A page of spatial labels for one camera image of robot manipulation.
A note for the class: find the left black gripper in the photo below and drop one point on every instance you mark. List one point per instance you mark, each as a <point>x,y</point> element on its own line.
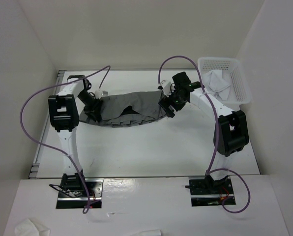
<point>94,111</point>

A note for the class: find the grey pleated skirt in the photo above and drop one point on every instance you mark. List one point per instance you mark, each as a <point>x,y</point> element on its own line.
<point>127,110</point>

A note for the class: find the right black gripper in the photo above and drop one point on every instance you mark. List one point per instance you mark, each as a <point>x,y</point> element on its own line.
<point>166,102</point>

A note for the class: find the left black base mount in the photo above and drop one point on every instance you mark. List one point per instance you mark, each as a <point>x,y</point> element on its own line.
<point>75,197</point>

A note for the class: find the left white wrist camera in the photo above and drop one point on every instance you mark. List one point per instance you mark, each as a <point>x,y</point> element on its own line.
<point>98,94</point>

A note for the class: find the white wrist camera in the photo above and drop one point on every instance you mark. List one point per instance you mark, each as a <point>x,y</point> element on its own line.
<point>98,94</point>
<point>167,87</point>

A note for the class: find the white plastic basket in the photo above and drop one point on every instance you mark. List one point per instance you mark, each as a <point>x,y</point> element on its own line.
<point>233,67</point>

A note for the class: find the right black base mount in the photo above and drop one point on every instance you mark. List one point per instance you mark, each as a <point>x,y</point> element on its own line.
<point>204,191</point>

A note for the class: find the crumpled white tissue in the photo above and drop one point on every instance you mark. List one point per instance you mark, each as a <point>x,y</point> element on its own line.
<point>31,227</point>

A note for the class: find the white cloth in basket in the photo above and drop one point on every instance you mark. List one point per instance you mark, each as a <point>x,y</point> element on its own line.
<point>218,83</point>

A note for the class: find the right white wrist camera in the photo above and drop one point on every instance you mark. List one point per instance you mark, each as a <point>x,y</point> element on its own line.
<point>167,87</point>

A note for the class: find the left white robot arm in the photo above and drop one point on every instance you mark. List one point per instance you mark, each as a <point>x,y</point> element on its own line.
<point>64,118</point>

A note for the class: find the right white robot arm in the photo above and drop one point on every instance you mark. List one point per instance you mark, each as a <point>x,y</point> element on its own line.
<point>230,133</point>

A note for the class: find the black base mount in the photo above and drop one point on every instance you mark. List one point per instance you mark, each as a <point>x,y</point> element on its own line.
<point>204,191</point>
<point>75,197</point>

